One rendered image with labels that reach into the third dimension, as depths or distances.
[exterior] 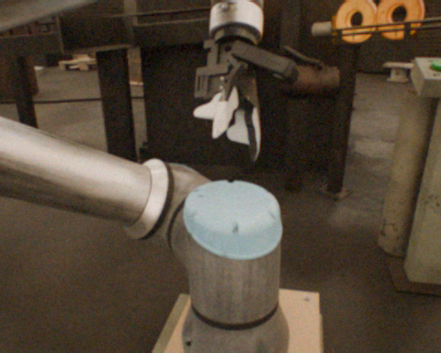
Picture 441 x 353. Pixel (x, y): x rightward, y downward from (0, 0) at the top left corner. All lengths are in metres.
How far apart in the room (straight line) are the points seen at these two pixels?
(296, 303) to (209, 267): 0.29
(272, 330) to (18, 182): 0.44
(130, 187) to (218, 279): 0.21
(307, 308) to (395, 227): 0.59
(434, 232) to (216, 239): 0.76
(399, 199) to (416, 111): 0.27
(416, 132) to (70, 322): 1.06
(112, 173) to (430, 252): 0.89
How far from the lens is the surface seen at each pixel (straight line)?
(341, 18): 1.59
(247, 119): 0.65
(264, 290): 0.59
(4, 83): 4.19
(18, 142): 0.60
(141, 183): 0.65
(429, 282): 1.26
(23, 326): 1.13
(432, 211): 1.14
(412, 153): 1.21
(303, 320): 0.77
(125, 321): 1.05
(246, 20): 0.66
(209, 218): 0.53
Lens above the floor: 0.70
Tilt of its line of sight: 22 degrees down
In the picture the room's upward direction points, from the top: straight up
